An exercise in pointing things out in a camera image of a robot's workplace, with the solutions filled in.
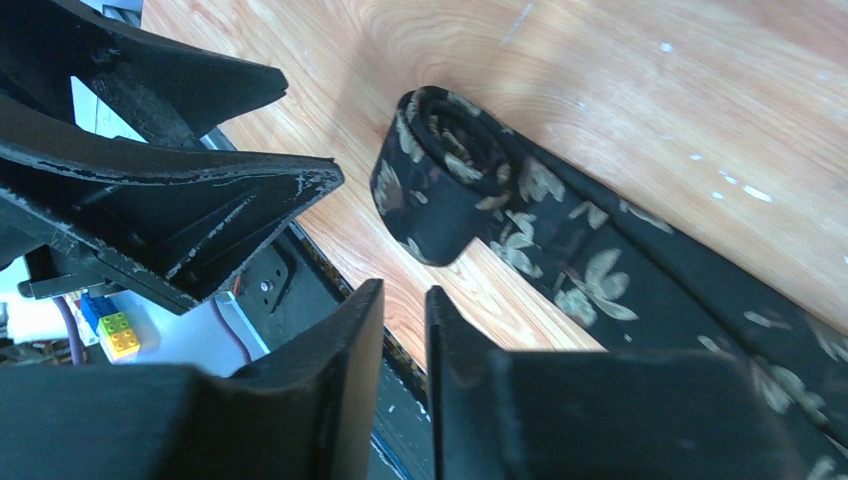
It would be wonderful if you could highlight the black floral patterned tie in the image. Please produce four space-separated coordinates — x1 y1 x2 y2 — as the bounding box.
370 86 847 479

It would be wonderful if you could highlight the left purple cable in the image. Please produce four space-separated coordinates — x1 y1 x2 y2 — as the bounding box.
51 294 87 368

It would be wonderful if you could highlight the yellow green lego brick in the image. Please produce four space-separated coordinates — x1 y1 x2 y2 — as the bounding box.
96 311 141 363

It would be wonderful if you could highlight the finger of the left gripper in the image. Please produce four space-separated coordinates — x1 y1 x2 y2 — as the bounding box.
1 98 344 314
1 1 288 147

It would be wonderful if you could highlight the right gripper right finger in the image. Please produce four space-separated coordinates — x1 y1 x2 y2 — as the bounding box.
425 286 515 479

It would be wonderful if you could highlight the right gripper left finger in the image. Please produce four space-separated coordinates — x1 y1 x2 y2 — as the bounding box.
231 279 384 479

